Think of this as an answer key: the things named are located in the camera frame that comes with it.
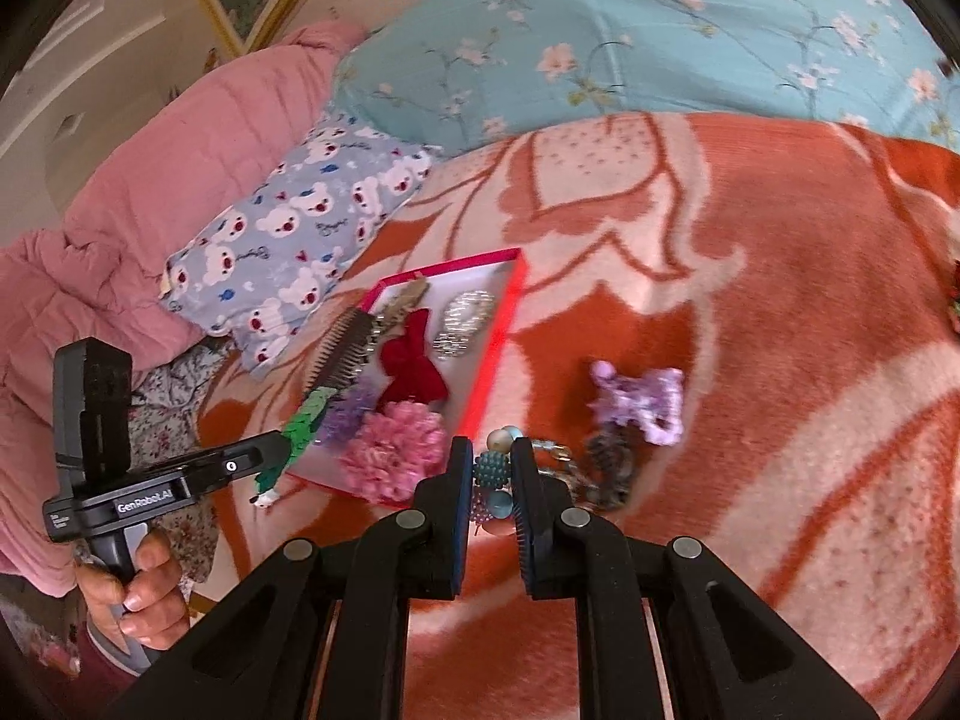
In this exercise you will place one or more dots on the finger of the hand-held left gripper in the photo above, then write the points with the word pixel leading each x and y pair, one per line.
pixel 240 461

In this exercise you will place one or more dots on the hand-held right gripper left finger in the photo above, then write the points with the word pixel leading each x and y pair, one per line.
pixel 466 480

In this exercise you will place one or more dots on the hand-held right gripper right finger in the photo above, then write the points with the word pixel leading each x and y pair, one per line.
pixel 521 495

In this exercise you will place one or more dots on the pink flower scrunchie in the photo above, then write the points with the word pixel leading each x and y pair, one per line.
pixel 397 442

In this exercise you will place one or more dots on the green hair clip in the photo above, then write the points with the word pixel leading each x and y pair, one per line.
pixel 307 420

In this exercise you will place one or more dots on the red bow claw clip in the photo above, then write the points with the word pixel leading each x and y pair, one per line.
pixel 409 367

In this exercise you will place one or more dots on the silver rhinestone brooch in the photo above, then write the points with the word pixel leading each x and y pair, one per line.
pixel 450 343

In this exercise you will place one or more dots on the beaded hair comb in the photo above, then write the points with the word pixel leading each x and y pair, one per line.
pixel 345 349

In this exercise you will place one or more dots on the red jewelry box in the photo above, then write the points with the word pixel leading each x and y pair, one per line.
pixel 480 270

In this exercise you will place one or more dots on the person's left forearm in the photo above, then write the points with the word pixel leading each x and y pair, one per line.
pixel 112 660

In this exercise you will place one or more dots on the person's left hand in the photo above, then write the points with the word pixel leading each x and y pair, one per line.
pixel 154 585

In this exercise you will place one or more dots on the dark floral cloth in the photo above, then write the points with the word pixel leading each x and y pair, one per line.
pixel 161 420

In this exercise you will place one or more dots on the purple lace scrunchie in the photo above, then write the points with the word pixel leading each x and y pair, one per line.
pixel 645 397

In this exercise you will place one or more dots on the pink quilt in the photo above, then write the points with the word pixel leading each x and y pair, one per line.
pixel 150 187

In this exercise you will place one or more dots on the bear print pillow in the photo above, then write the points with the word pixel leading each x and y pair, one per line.
pixel 285 240

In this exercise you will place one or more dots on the white panelled door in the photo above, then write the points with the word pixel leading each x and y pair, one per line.
pixel 97 67

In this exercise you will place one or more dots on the red flower hair clip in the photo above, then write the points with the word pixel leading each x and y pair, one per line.
pixel 954 307

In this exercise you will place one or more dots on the blue floral pillow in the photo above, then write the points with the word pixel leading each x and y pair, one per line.
pixel 675 37

